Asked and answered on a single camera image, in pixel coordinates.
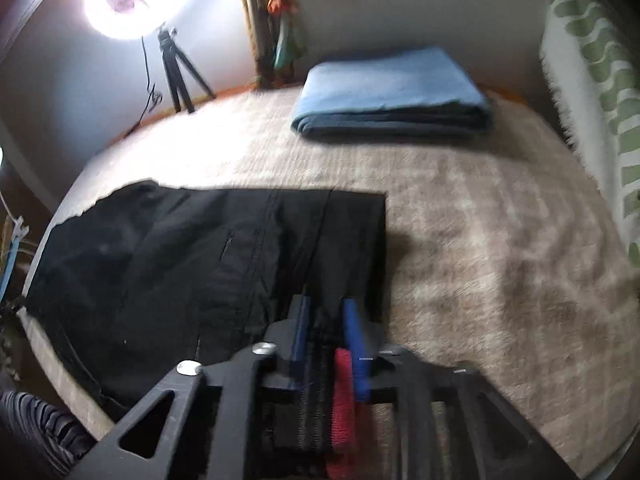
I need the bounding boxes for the black track pants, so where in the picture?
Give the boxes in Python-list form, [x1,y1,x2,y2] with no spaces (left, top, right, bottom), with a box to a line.
[24,179,388,478]

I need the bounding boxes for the striped grey trouser leg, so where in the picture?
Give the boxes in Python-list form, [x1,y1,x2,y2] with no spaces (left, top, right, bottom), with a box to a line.
[1,390,96,479]

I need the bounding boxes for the checkered beige bed blanket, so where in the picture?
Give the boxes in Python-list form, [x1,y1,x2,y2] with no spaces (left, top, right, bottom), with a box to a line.
[53,89,639,477]

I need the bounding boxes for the folded light blue towel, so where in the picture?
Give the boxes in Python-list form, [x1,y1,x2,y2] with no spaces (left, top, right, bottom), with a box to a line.
[291,47,494,139]

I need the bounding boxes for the orange patterned bed sheet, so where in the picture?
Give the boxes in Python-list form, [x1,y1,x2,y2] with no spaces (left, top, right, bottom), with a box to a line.
[107,82,529,148]

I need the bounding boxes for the black mini tripod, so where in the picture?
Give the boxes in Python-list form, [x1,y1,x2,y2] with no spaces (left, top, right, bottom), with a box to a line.
[157,26,216,114]

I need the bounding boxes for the green striped white cushion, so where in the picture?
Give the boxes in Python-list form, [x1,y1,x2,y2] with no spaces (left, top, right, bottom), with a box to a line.
[540,0,639,266]

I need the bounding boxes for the folded metal stand with cloth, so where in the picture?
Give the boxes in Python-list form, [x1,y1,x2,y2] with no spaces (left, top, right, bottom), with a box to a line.
[242,0,307,90]

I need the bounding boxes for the black power cable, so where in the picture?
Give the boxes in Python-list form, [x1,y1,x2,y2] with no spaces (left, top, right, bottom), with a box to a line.
[124,34,164,137]

